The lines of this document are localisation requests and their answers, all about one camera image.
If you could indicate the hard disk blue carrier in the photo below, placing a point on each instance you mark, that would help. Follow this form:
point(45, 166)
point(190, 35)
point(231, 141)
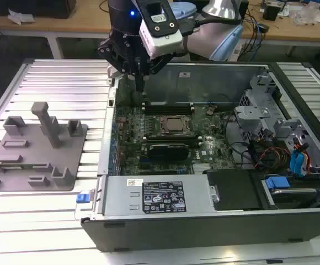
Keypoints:
point(277, 183)

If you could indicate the silver power supply unit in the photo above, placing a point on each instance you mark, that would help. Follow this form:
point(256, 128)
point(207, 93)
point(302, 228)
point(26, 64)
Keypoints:
point(121, 198)

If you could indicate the grey metal drive cage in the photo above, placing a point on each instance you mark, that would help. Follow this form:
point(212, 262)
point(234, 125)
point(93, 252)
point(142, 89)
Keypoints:
point(248, 113)

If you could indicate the CPU socket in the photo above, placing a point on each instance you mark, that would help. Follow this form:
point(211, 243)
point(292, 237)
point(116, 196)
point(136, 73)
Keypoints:
point(160, 129)

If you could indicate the wooden desk white frame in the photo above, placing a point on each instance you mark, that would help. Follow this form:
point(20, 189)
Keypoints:
point(300, 33)
point(80, 26)

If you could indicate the silver CPU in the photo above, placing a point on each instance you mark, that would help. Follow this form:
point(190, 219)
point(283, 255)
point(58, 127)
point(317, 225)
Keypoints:
point(175, 124)

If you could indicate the green RAM stick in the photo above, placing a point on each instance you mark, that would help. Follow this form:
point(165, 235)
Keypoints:
point(16, 167)

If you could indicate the RAM slot white latches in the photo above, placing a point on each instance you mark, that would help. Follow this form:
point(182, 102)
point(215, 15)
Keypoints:
point(199, 137)
point(168, 103)
point(168, 110)
point(201, 144)

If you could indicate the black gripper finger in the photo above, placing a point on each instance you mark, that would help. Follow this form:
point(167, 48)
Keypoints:
point(106, 49)
point(160, 62)

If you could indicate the silver chipset heatsink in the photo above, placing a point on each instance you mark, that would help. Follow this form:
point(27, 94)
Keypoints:
point(202, 168)

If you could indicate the blue plastic release tab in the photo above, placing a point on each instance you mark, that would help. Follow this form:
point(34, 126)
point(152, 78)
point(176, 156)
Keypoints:
point(82, 198)

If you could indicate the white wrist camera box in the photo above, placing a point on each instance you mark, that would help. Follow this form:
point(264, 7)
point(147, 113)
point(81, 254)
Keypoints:
point(162, 41)

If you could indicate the clear plastic bags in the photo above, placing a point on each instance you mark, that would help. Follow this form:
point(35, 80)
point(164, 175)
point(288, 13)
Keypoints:
point(311, 13)

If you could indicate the grey parts rack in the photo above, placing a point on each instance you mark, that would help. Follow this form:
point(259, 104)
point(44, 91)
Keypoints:
point(66, 143)

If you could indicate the small black box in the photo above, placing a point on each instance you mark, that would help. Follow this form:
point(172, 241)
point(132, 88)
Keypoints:
point(271, 12)

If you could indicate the round coin cell battery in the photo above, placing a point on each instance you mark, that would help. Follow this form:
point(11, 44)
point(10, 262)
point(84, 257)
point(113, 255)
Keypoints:
point(210, 110)

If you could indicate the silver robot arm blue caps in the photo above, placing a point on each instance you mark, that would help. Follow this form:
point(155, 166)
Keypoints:
point(204, 38)

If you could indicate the black equipment case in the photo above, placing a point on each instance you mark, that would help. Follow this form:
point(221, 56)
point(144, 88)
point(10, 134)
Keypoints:
point(30, 8)

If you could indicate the black plastic drive cover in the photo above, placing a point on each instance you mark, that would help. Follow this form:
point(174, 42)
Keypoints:
point(237, 190)

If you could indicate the black open PC case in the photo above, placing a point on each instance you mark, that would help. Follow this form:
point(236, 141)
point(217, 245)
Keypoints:
point(204, 234)

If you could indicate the green motherboard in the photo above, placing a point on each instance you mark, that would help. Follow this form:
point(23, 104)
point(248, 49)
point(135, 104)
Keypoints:
point(209, 132)

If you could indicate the white crumpled wrapper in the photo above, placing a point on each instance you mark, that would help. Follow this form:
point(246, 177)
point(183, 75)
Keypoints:
point(20, 17)

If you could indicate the black graphics card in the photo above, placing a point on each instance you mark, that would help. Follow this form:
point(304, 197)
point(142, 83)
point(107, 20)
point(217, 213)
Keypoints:
point(168, 151)

